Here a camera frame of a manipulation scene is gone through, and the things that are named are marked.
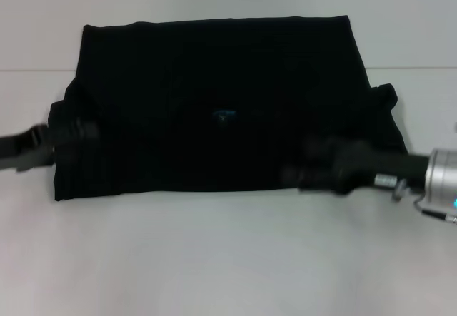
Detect silver right gripper cable plug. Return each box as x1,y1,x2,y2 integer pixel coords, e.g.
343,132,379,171
391,179,412,202

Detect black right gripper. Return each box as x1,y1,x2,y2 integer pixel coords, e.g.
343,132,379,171
281,136,430,195

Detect thin right gripper cable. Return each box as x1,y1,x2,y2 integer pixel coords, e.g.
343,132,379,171
412,195,457,225

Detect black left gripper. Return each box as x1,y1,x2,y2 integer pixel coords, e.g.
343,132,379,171
0,116,101,173

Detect black FREE print t-shirt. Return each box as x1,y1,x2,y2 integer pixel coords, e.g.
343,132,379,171
48,14,410,203

